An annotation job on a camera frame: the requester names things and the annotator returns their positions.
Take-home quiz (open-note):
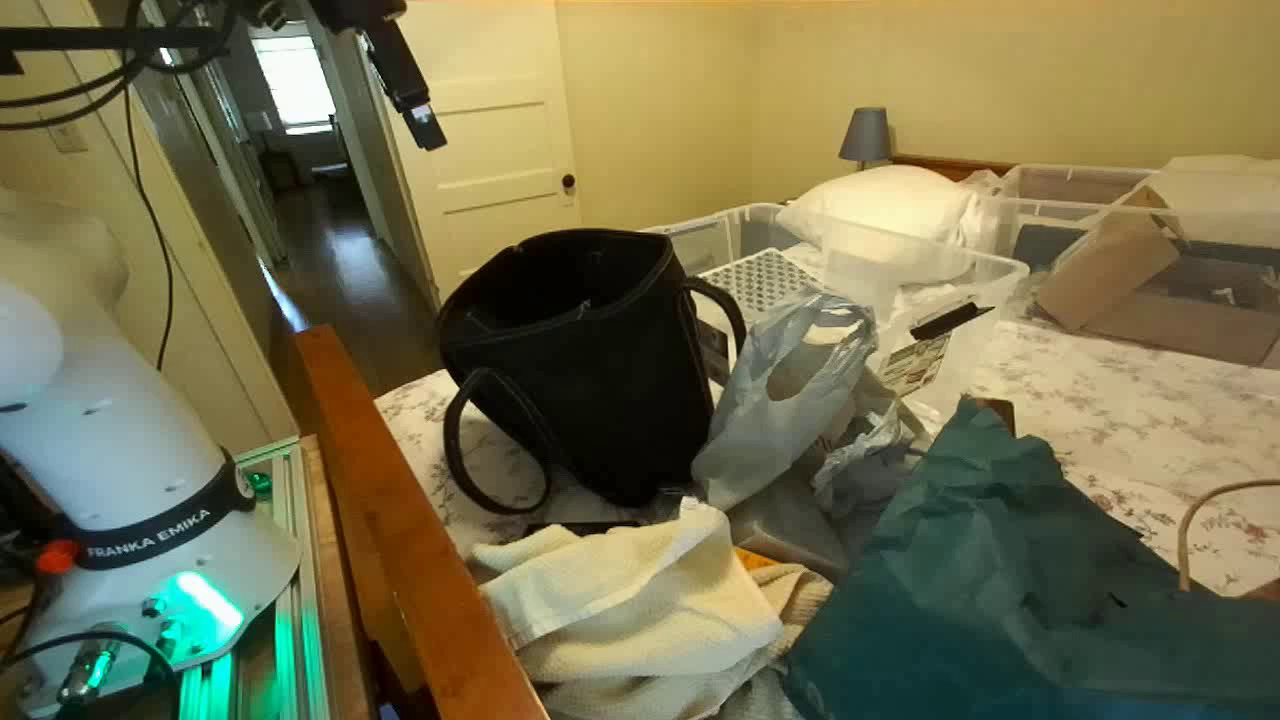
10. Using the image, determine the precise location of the black fabric bag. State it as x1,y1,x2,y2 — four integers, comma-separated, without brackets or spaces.
438,227,748,514

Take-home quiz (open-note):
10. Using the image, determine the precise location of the white pillow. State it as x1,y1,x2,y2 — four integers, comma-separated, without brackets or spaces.
775,165,995,247

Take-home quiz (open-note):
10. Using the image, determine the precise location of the cream white cloth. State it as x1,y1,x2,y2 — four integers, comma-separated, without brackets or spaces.
471,500,830,720

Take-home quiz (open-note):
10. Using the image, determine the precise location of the checkered calibration board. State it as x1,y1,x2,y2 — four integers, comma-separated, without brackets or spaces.
705,247,815,323

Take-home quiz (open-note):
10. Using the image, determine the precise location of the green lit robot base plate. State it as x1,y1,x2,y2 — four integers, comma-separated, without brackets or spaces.
177,436,331,720

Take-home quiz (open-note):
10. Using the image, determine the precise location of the clear plastic storage bin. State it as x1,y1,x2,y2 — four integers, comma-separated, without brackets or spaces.
658,202,1028,347

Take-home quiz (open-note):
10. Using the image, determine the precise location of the wooden bed footboard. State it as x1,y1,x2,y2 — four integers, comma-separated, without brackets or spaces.
283,326,547,720

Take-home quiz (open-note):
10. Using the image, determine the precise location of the white panel door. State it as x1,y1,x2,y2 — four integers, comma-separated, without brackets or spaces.
387,0,578,302

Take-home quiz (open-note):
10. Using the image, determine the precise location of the brown cardboard box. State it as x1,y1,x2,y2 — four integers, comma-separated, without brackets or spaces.
1036,213,1175,326

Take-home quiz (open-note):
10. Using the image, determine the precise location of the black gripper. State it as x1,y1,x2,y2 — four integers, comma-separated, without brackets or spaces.
310,0,449,153

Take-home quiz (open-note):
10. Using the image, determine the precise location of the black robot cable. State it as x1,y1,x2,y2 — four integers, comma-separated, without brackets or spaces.
0,0,254,377

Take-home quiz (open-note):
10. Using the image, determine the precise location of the grey plastic bag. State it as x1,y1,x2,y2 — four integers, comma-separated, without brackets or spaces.
692,292,876,508

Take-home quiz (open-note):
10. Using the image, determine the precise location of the teal green cloth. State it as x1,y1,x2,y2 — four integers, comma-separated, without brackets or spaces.
783,398,1280,720

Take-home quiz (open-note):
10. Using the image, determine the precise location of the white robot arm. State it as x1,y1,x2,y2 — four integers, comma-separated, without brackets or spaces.
0,0,299,714

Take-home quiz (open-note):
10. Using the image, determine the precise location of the grey table lamp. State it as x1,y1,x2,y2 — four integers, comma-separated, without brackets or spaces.
840,108,892,168

